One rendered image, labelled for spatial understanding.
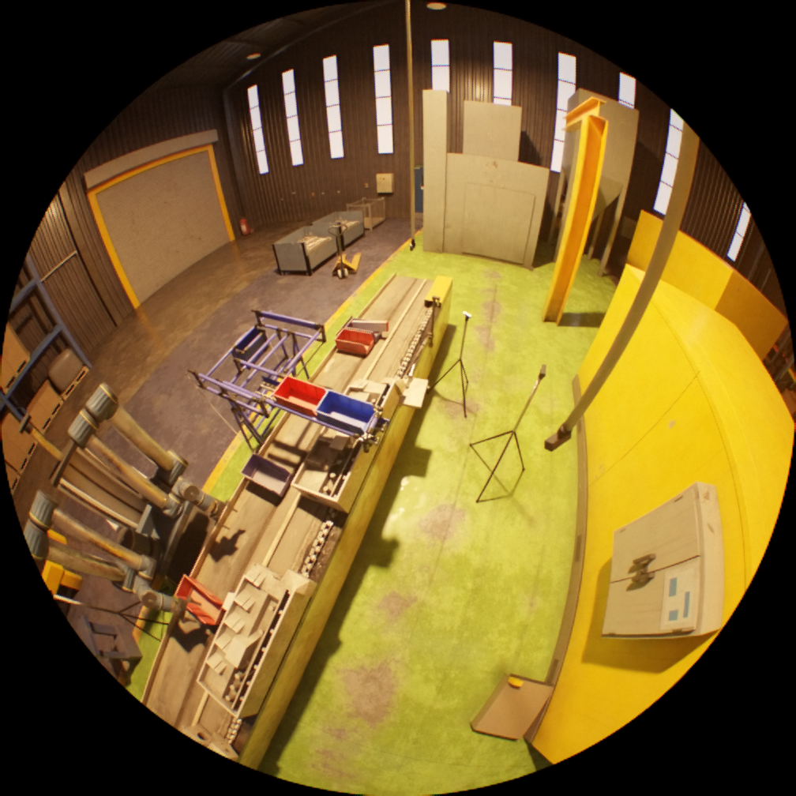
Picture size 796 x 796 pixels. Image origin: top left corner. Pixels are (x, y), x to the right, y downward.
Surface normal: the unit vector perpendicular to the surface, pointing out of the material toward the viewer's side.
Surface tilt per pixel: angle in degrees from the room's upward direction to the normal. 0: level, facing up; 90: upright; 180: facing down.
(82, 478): 90
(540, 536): 0
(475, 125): 90
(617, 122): 90
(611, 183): 112
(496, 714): 0
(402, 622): 0
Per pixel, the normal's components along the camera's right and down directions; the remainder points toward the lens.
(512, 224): -0.33, 0.73
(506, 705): -0.03, -0.64
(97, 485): 0.98, 0.15
